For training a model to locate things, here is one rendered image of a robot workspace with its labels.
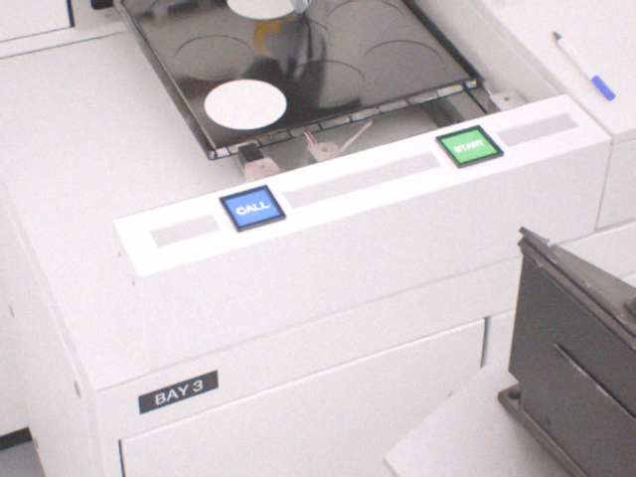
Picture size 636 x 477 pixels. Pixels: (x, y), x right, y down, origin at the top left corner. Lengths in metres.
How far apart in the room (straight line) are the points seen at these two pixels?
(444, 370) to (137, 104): 0.54
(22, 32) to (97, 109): 0.17
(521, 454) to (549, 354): 0.12
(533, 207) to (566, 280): 0.31
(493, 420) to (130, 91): 0.71
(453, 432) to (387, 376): 0.24
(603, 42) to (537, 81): 0.09
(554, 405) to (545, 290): 0.13
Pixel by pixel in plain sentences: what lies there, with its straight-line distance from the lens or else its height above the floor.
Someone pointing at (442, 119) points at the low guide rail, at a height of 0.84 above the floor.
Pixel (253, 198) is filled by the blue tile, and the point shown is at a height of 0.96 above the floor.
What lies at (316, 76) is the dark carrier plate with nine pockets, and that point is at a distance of 1.72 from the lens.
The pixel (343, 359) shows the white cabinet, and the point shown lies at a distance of 1.57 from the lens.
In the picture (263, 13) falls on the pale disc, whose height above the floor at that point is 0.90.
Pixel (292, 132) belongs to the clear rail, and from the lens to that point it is 1.62.
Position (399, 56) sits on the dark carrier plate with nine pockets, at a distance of 1.76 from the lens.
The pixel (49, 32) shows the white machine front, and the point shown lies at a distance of 1.93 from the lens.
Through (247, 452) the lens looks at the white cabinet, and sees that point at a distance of 1.62.
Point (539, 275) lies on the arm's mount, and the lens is 1.28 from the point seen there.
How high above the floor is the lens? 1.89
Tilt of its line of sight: 41 degrees down
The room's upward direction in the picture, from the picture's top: straight up
